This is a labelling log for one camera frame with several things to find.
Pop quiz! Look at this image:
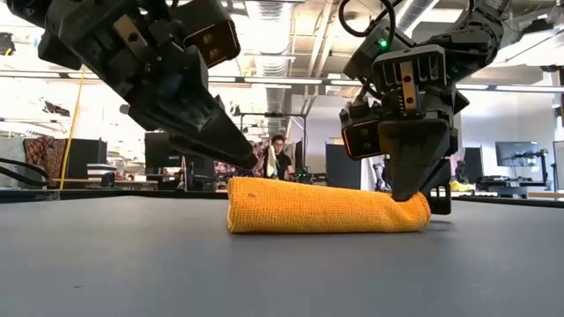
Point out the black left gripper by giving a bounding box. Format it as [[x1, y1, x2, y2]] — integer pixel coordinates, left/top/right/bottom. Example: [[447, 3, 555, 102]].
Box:
[[37, 0, 260, 171]]

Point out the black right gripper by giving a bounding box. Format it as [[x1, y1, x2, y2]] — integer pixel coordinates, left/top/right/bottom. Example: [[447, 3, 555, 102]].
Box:
[[371, 44, 471, 217]]

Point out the orange microfibre towel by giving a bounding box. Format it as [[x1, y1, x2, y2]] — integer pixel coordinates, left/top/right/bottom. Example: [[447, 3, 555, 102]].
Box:
[[226, 175, 432, 235]]

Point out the dark upright screen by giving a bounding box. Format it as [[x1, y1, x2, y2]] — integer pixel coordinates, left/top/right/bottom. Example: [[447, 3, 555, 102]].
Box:
[[461, 146, 484, 184]]

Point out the black monitor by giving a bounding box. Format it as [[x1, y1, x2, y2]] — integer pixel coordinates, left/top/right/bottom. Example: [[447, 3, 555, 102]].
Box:
[[144, 130, 186, 171]]

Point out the white cloth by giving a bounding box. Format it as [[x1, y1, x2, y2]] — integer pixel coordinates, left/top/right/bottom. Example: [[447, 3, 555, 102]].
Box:
[[265, 144, 279, 180]]

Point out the person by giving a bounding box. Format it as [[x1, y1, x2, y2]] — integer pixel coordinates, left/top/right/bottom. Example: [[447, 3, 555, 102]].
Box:
[[263, 134, 295, 182]]

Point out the black side table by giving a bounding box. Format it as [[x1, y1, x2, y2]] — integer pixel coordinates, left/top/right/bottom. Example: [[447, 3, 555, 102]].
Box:
[[477, 174, 553, 199]]

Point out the low wooden desk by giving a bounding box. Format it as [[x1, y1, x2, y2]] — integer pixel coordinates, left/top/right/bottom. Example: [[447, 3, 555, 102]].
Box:
[[52, 177, 159, 187]]

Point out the black upright panel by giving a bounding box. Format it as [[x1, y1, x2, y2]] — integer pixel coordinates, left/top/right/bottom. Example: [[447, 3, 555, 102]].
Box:
[[325, 143, 363, 191]]

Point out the grey screen monitor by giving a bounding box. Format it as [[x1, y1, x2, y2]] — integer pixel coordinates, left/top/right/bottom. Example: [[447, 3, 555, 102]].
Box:
[[494, 141, 540, 168]]

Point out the long ceiling light bar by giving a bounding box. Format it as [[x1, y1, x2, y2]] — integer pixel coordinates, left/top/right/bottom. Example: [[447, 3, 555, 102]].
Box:
[[0, 70, 564, 93]]

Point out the green-lit black robot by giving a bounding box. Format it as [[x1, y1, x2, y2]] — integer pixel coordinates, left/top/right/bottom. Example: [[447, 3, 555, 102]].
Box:
[[293, 166, 330, 187]]

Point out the white board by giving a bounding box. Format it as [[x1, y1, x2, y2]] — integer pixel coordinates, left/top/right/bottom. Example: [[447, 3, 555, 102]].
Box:
[[553, 140, 564, 191]]

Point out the red patterned cloth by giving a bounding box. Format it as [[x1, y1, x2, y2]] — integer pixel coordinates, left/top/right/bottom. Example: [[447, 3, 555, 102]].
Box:
[[23, 136, 57, 189]]

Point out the black ceiling-mounted device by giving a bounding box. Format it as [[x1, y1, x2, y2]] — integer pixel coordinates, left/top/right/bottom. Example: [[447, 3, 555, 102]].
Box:
[[0, 32, 18, 57]]

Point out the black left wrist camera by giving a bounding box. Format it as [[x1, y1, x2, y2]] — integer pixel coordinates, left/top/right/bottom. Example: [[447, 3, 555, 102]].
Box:
[[169, 0, 242, 70]]

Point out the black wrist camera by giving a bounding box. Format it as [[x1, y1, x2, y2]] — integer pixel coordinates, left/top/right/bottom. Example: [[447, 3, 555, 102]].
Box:
[[339, 117, 384, 161], [169, 0, 242, 70]]

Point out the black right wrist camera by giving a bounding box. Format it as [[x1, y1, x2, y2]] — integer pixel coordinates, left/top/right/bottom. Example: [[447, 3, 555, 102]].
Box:
[[339, 117, 384, 161]]

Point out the black metal frame stand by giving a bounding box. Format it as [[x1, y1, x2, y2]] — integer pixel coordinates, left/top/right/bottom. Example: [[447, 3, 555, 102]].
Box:
[[238, 112, 308, 180]]

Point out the yellow hanging cable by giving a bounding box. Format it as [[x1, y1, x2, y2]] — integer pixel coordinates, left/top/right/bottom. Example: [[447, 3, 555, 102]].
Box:
[[58, 68, 88, 191]]

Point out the silver ventilation duct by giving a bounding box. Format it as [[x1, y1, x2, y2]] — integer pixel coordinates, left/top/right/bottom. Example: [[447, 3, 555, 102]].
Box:
[[245, 0, 293, 134]]

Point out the black table frame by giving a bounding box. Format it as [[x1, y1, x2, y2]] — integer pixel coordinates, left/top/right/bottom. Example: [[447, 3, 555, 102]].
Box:
[[0, 188, 564, 209]]

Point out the black hose loop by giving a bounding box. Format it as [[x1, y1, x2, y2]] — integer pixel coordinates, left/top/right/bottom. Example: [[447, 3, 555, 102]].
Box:
[[0, 157, 51, 188]]

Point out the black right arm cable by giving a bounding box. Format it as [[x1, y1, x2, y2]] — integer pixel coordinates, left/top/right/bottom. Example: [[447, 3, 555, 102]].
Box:
[[337, 0, 397, 44]]

